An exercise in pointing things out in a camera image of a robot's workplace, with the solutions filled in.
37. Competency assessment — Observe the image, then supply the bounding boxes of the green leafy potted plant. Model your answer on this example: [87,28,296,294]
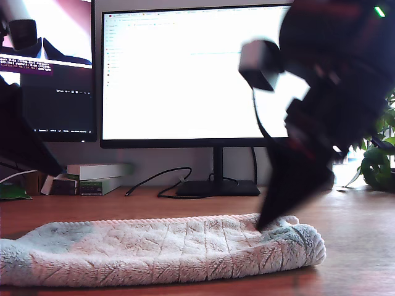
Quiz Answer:
[344,89,395,192]

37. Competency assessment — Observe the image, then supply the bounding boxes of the fluffy pink white tea towel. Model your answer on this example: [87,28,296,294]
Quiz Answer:
[0,213,327,287]

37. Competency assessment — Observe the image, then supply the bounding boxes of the green packet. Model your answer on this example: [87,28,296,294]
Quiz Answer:
[0,183,33,201]

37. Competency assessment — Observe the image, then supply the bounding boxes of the thin black camera cable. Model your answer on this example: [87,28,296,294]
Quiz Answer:
[251,88,280,147]

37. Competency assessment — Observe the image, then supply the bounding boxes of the monitor with dark screen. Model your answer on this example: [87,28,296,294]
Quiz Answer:
[0,0,98,144]

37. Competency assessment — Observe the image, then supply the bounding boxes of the dark brown small box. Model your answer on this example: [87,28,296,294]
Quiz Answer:
[51,179,78,196]

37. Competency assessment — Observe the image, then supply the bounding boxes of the black monitor power cable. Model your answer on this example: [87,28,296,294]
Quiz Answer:
[251,147,259,186]

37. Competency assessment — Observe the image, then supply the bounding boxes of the large monitor with white screen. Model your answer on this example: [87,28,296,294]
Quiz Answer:
[99,3,309,198]

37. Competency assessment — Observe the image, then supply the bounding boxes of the black cable with plug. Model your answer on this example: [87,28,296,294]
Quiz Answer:
[125,167,193,199]

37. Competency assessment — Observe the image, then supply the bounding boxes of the white cable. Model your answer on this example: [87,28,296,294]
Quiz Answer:
[0,169,40,186]

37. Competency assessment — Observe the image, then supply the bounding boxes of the brown cardboard box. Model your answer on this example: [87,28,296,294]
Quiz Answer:
[24,172,47,195]

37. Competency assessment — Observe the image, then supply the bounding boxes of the green and white box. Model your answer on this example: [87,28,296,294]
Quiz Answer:
[79,178,123,197]

